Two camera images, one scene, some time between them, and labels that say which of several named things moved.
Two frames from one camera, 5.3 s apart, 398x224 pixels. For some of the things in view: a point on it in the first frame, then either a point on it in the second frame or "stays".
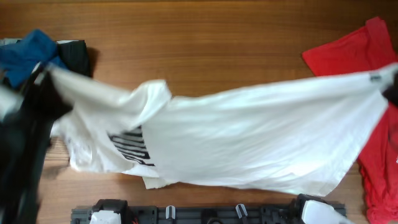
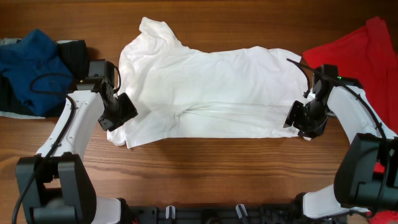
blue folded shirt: x=18 y=58 stays
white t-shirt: x=306 y=137 to x=181 y=93
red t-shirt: x=365 y=50 stays
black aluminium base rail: x=197 y=214 stays
